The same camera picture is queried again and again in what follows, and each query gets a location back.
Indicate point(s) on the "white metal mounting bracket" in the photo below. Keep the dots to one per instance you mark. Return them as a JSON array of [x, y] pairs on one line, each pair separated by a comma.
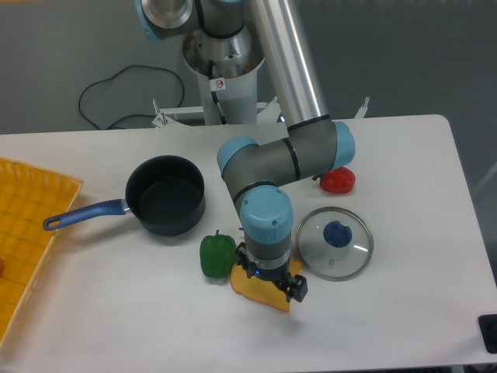
[[267, 112]]

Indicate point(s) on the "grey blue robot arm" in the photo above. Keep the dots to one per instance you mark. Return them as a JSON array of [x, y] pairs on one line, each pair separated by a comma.
[[255, 174]]

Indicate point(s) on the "red bell pepper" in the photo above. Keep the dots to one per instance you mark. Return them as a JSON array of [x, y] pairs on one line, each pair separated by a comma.
[[336, 181]]

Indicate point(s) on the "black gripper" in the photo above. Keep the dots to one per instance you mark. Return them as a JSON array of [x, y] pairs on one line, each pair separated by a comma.
[[275, 270]]

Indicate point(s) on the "yellow woven tray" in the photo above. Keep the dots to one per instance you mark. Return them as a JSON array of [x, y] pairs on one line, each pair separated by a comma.
[[29, 194]]

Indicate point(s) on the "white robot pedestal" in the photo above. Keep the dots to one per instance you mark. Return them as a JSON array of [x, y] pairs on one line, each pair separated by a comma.
[[226, 71]]

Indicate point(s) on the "black saucepan blue handle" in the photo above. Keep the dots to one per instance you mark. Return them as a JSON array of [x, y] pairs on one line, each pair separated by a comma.
[[166, 194]]

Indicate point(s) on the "green bell pepper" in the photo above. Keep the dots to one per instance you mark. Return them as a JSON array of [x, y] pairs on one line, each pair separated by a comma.
[[217, 255]]

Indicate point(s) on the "glass pot lid blue knob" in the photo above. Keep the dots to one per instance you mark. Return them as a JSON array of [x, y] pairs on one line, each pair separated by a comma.
[[334, 243]]

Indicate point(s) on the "black device at table edge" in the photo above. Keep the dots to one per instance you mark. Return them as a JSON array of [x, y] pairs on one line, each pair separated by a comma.
[[487, 324]]

